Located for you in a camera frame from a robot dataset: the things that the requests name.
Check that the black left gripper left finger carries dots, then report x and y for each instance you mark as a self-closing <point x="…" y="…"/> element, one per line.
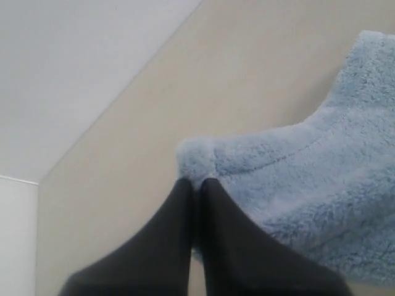
<point x="155" y="261"/>

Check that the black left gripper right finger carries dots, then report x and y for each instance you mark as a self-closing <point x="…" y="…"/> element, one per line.
<point x="241" y="259"/>

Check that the light blue fleece towel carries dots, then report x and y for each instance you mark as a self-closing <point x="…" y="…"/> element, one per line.
<point x="324" y="186"/>

